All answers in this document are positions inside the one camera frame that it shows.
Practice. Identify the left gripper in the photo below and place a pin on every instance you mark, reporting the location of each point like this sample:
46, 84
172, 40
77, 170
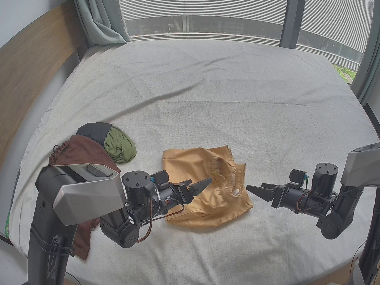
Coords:
175, 194

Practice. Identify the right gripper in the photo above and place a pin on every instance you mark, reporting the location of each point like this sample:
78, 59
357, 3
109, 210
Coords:
286, 197

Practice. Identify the yellow shorts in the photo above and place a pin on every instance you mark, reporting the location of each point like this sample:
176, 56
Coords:
190, 165

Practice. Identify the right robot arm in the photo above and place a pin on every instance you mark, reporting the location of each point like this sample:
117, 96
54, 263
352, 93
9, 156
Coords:
359, 165

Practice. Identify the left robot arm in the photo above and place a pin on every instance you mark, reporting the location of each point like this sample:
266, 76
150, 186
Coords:
83, 194

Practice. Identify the bed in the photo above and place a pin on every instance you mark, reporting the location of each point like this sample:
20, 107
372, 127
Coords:
207, 85

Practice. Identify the green garment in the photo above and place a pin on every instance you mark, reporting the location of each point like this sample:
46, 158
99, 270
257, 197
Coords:
120, 145

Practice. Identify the brown garment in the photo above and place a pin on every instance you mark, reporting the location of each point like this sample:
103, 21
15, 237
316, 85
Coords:
86, 153

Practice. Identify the black garment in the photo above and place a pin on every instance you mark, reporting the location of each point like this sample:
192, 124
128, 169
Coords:
92, 132

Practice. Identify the grey-green curtain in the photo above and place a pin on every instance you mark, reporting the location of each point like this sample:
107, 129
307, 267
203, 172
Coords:
371, 55
98, 25

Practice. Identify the window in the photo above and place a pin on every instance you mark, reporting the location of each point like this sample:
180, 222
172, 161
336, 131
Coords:
207, 4

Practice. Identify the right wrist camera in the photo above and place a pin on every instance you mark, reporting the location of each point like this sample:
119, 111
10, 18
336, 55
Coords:
297, 177

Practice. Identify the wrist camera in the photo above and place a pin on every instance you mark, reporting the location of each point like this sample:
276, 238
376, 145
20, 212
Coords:
161, 177
297, 177

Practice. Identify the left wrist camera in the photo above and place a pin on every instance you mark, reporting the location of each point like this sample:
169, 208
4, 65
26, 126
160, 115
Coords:
161, 177

